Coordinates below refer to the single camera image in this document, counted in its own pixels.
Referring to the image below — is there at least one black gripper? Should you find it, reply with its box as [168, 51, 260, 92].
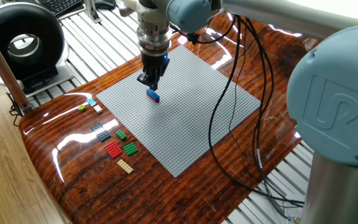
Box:
[136, 53, 171, 91]

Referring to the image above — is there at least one black cable with grey sleeve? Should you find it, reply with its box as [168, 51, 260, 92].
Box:
[239, 17, 305, 222]

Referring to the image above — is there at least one dark grey Lego plate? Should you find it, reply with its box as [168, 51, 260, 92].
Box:
[91, 123, 112, 143]

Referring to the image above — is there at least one glossy wood-grain table mat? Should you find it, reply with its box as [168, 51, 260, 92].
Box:
[19, 14, 321, 224]

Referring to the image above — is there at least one blue long Lego brick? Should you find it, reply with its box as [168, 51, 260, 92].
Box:
[145, 88, 160, 101]

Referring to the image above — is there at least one black keyboard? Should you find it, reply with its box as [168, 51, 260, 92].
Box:
[37, 0, 85, 18]

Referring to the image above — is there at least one black computer mouse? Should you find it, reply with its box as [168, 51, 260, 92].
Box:
[94, 0, 117, 10]

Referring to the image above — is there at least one aluminium bracket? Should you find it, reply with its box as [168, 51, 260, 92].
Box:
[83, 0, 102, 24]

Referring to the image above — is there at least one green square Lego plate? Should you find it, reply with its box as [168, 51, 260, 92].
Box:
[122, 142, 139, 157]

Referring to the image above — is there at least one black cable with ferrite bead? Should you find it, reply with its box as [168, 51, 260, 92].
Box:
[170, 15, 305, 208]

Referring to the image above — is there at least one brown wooden pole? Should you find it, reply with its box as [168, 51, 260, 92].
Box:
[0, 18, 32, 114]

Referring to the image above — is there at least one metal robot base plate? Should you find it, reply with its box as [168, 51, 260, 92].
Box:
[283, 194, 306, 224]

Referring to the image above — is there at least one red Lego plate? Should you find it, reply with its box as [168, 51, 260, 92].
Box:
[104, 141, 124, 159]

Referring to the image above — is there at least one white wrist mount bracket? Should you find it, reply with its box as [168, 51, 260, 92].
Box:
[119, 0, 170, 26]

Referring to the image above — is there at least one tan Lego plate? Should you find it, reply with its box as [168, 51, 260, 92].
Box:
[116, 159, 134, 175]

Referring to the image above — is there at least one grey Lego baseplate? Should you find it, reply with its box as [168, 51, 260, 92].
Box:
[95, 45, 262, 178]

